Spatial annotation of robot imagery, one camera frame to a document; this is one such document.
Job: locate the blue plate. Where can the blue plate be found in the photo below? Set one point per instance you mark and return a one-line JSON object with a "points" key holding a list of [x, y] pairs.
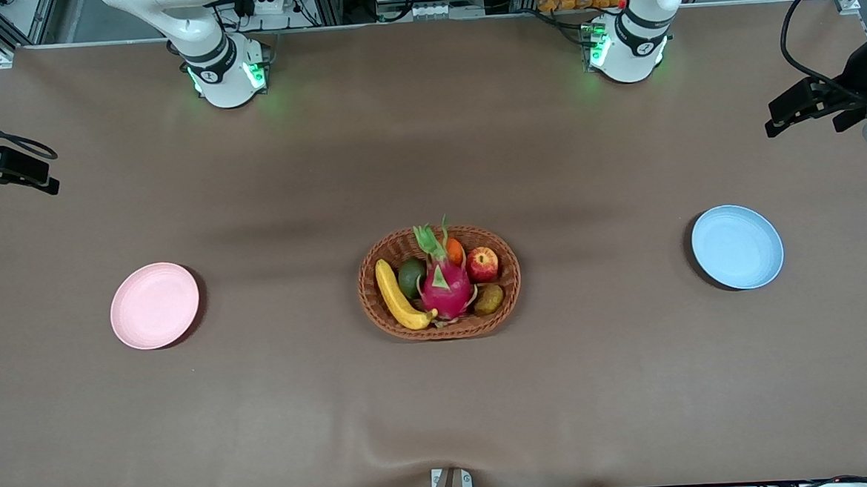
{"points": [[738, 246]]}

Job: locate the brown tablecloth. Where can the brown tablecloth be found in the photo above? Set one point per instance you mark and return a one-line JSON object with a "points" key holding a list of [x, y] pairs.
{"points": [[443, 421]]}

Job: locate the green avocado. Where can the green avocado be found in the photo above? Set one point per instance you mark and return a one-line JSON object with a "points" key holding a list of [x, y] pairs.
{"points": [[410, 276]]}

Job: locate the brown wicker basket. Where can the brown wicker basket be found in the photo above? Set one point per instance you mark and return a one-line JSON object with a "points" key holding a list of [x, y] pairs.
{"points": [[438, 332]]}

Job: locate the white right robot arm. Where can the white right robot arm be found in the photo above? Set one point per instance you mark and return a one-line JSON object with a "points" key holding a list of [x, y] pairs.
{"points": [[207, 33]]}

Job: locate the yellow banana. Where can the yellow banana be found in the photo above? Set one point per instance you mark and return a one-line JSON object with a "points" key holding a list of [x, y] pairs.
{"points": [[392, 294]]}

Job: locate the orange carrot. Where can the orange carrot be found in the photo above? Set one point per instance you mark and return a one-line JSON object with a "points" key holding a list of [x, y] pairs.
{"points": [[454, 250]]}

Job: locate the red apple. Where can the red apple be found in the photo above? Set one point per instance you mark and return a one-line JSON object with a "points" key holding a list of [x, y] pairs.
{"points": [[483, 265]]}

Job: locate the pink dragon fruit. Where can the pink dragon fruit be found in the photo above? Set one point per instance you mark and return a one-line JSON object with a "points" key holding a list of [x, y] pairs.
{"points": [[447, 291]]}

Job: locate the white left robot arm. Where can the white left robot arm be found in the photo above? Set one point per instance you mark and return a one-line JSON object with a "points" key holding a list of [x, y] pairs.
{"points": [[644, 10]]}

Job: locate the brown kiwi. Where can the brown kiwi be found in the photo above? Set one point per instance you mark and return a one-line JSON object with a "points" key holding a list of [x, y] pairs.
{"points": [[489, 300]]}

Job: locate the pink plate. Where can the pink plate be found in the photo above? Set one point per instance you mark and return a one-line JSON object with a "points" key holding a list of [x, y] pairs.
{"points": [[155, 306]]}

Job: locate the white power strip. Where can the white power strip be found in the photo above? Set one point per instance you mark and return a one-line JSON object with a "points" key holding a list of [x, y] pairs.
{"points": [[265, 4]]}

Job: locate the white connector strip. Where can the white connector strip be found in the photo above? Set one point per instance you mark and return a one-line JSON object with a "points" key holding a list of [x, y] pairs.
{"points": [[443, 10]]}

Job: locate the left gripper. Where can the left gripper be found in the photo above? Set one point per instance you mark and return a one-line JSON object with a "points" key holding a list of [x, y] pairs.
{"points": [[857, 70]]}

